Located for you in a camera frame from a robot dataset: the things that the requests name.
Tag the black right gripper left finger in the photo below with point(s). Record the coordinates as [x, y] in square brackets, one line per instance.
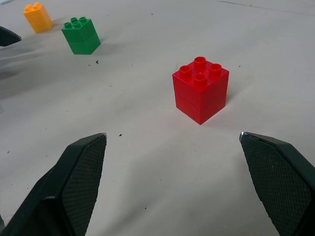
[66, 186]

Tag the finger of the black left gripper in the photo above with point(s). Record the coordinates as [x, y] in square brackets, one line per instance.
[7, 37]

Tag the orange toy brick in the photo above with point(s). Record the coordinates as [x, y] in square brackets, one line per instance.
[38, 18]

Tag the red toy brick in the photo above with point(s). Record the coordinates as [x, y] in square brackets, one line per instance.
[199, 92]

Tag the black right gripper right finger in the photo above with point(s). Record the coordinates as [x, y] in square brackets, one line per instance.
[283, 179]

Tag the green toy brick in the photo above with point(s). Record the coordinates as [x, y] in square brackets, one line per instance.
[81, 37]

